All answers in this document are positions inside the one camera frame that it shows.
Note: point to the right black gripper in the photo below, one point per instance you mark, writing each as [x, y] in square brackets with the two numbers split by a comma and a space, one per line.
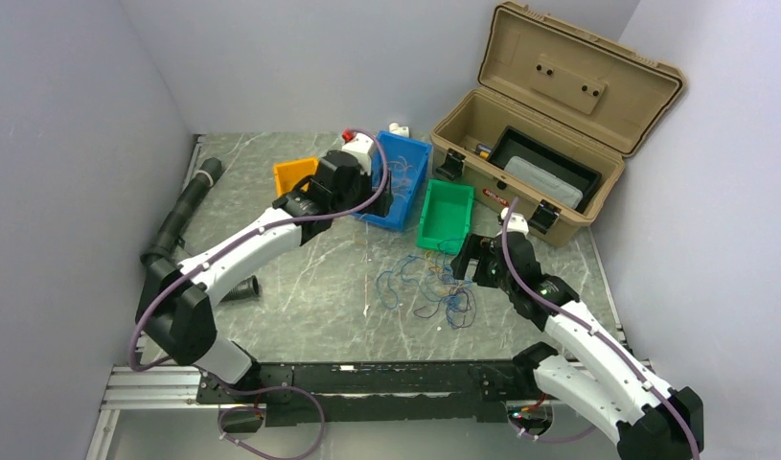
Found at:
[476, 246]

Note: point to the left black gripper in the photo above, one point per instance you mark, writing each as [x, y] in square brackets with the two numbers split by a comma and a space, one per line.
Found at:
[377, 202]

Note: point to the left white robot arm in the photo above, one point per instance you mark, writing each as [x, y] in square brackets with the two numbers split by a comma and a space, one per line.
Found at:
[176, 309]

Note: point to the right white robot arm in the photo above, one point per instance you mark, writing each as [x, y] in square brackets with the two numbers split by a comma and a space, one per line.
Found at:
[641, 413]

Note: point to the green plastic bin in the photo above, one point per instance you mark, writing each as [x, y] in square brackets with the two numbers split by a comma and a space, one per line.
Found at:
[446, 216]

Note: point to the orange plastic bin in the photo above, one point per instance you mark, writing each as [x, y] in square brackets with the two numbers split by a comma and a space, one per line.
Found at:
[288, 174]

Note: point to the blue plastic bin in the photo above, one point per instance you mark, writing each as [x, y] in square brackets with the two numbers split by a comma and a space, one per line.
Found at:
[408, 162]

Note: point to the white plastic fitting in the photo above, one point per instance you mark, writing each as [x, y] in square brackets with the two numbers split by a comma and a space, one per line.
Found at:
[399, 130]

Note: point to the grey plastic case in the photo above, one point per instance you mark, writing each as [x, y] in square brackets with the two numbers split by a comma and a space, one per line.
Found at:
[545, 182]

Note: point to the yellow blue battery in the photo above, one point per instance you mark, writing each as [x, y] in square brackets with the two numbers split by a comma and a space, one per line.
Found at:
[483, 151]

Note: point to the black toolbox tray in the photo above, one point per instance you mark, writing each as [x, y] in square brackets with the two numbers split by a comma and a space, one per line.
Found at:
[514, 143]

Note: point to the tan plastic toolbox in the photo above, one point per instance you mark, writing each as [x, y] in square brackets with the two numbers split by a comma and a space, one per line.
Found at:
[588, 98]

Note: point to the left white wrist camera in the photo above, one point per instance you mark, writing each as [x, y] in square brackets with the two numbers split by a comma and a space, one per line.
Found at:
[361, 146]

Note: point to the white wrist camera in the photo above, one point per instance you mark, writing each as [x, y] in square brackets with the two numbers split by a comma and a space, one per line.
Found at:
[516, 223]
[361, 146]

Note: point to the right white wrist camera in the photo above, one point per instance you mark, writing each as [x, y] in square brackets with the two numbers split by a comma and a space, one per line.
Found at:
[516, 223]

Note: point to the aluminium frame rail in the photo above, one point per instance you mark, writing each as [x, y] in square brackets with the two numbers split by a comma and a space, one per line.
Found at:
[163, 384]

